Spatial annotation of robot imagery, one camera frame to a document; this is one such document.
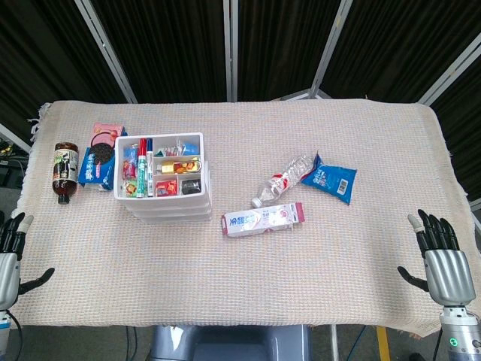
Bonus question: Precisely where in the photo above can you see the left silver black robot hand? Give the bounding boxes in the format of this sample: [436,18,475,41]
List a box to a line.
[0,212,56,311]

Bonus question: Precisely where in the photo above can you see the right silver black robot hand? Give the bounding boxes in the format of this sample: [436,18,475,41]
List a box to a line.
[397,209,479,308]

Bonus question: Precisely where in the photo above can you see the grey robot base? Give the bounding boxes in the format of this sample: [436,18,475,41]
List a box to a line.
[150,324,313,361]

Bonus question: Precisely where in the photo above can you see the white desktop drawer organizer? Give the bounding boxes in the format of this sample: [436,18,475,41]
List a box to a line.
[113,131,214,226]

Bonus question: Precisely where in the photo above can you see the brown sauce bottle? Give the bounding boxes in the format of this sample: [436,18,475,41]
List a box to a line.
[51,141,81,205]

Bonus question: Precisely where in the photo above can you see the blue Oreo cookie pack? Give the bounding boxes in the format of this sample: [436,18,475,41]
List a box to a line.
[77,141,117,192]

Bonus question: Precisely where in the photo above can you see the blue snack pouch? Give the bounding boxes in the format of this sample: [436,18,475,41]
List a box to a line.
[299,151,358,206]

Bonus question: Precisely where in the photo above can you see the red blue candy packet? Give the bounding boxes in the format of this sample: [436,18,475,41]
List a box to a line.
[123,146,140,178]

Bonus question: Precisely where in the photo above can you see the red-capped green marker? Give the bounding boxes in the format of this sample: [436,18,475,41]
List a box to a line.
[135,138,149,199]

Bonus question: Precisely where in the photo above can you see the pink snack box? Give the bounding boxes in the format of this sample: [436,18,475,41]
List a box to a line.
[91,122,129,149]

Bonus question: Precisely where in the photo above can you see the blue-capped white marker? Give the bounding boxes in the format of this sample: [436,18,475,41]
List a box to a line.
[145,138,156,198]

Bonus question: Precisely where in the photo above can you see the clear plastic water bottle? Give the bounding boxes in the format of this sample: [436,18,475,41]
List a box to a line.
[250,154,315,208]

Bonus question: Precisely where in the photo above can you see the white pink toothpaste box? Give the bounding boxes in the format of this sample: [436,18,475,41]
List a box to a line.
[220,202,307,239]

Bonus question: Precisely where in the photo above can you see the black binder clip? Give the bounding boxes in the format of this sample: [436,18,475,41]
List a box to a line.
[181,179,203,196]

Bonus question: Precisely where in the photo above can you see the beige woven tablecloth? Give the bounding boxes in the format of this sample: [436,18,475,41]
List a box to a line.
[6,98,471,338]

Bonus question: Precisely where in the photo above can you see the blue cable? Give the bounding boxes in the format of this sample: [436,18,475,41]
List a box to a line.
[352,325,368,361]

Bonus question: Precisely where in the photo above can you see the aluminium partition post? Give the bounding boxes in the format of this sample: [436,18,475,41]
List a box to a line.
[416,32,481,107]
[307,0,355,100]
[0,123,33,153]
[73,0,138,104]
[222,0,239,102]

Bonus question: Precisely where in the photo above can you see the black cable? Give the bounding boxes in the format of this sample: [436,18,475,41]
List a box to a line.
[125,326,138,361]

